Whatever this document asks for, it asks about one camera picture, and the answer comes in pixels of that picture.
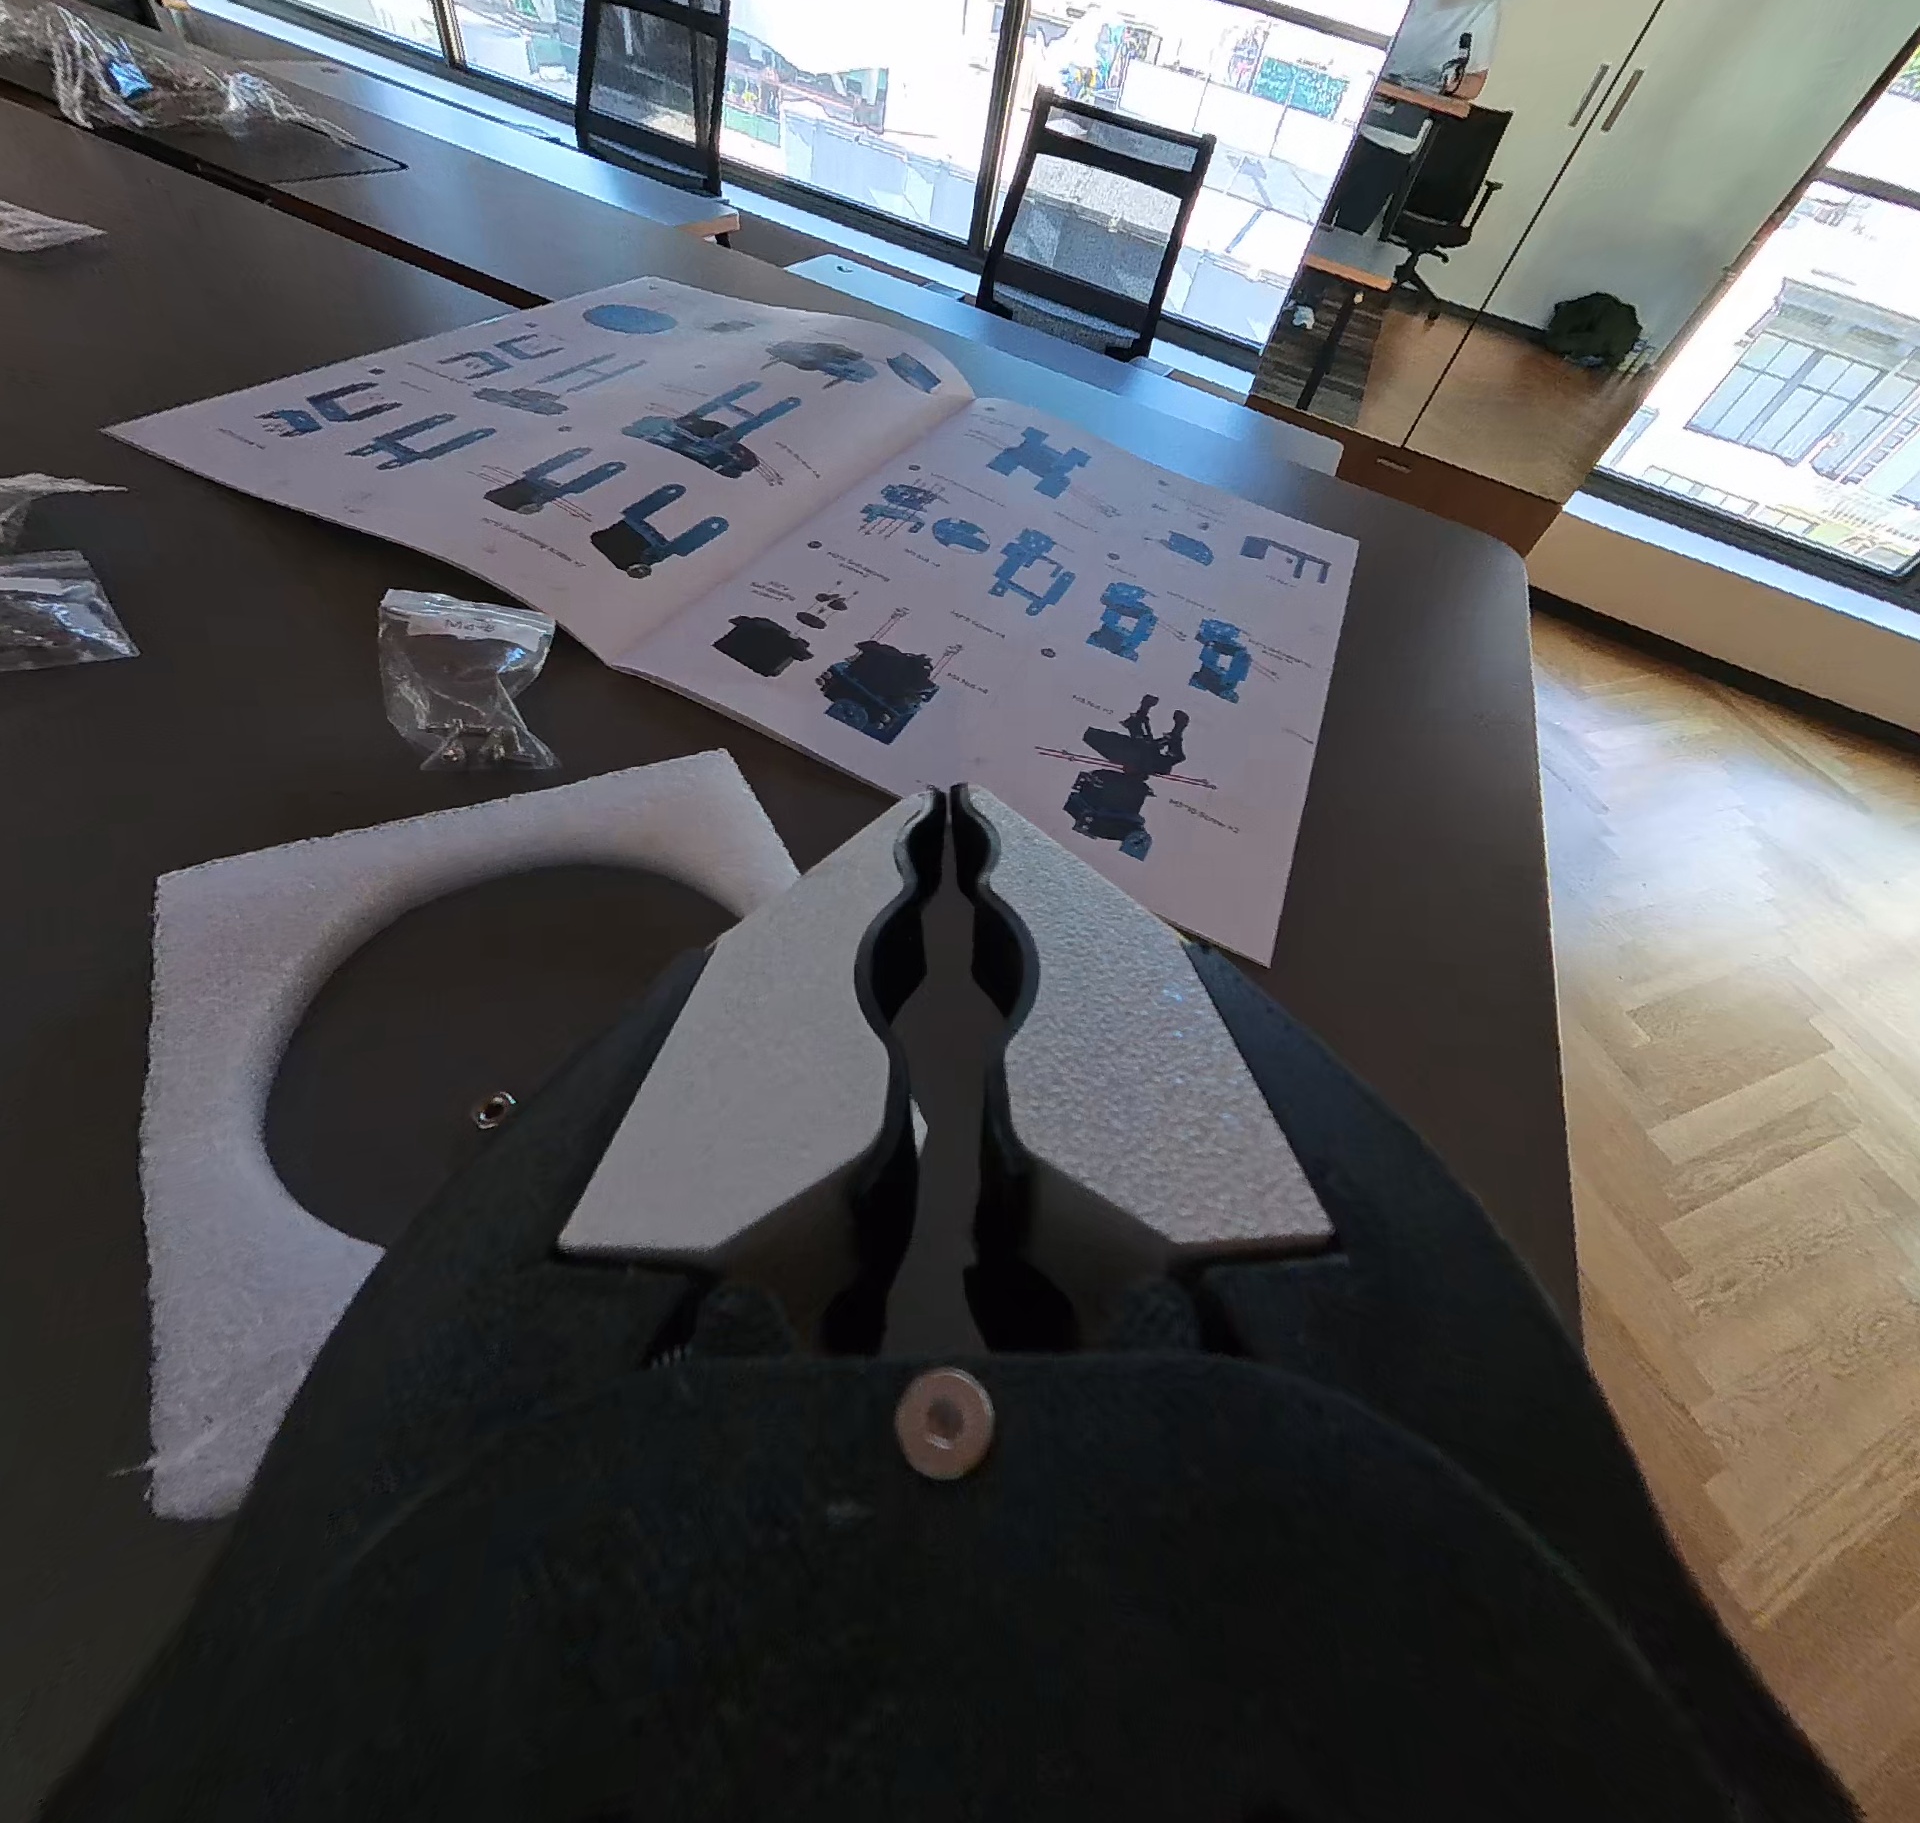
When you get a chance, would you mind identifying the dark bag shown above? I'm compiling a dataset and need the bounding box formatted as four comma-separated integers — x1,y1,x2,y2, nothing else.
1545,290,1650,370

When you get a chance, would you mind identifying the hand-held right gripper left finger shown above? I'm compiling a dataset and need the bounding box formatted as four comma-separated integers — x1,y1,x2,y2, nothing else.
559,786,954,1357

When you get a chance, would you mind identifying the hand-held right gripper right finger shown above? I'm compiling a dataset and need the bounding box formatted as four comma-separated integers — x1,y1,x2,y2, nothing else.
948,786,1340,1357

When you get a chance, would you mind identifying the assembly instruction booklet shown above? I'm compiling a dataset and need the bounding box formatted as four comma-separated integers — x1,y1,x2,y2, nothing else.
105,276,1362,967

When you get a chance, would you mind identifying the dark desk with cable flap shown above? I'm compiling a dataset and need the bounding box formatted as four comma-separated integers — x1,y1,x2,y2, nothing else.
0,0,740,254

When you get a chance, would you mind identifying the white foam sheet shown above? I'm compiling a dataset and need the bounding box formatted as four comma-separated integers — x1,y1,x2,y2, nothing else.
138,750,804,1521

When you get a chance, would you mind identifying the crumpled clear plastic wrap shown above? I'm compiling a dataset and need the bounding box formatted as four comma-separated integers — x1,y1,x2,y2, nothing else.
0,0,355,146

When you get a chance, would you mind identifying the black mesh chair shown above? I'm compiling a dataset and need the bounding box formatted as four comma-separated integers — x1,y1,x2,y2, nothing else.
974,86,1219,362
575,0,738,198

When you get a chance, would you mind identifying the clear bag of screws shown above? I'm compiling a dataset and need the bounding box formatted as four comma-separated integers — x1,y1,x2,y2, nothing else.
379,588,561,776

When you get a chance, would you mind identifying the large window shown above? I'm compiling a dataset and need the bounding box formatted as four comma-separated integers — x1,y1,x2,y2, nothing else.
126,0,1458,356
1591,38,1920,602

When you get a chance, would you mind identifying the white cabinet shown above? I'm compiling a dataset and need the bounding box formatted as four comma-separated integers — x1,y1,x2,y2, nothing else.
1447,0,1920,348

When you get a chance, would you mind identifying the black office chair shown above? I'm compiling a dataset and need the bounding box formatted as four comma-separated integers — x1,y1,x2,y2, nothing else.
1327,98,1514,318

